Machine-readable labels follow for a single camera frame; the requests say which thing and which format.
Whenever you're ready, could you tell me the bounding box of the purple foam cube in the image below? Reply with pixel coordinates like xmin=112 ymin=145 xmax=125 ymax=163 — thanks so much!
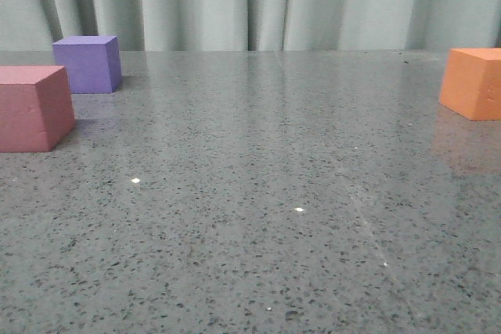
xmin=52 ymin=35 xmax=122 ymax=94

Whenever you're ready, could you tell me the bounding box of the orange foam cube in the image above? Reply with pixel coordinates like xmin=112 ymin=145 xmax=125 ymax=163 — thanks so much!
xmin=439 ymin=48 xmax=500 ymax=120

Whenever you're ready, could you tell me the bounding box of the pink foam cube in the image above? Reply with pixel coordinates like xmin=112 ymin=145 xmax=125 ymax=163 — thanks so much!
xmin=1 ymin=65 xmax=76 ymax=153

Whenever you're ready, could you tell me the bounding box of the pale green curtain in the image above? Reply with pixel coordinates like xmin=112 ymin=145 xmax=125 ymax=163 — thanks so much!
xmin=1 ymin=0 xmax=500 ymax=52

